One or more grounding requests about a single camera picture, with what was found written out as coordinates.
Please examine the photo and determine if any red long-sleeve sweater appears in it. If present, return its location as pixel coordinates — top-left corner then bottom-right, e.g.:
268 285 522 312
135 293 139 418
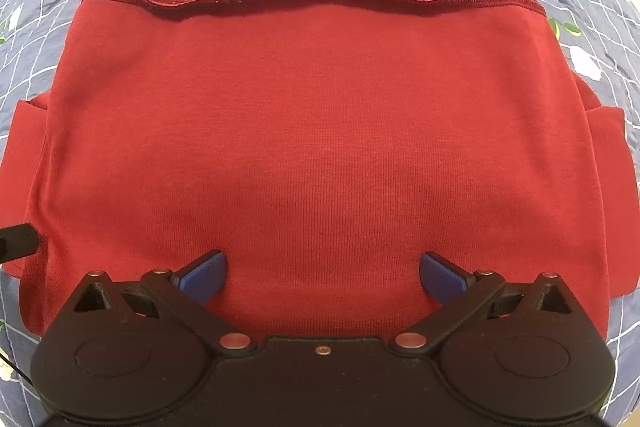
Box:
1 0 639 335

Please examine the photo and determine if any black cable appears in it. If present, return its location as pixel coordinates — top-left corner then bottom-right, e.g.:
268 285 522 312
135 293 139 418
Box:
0 351 36 390

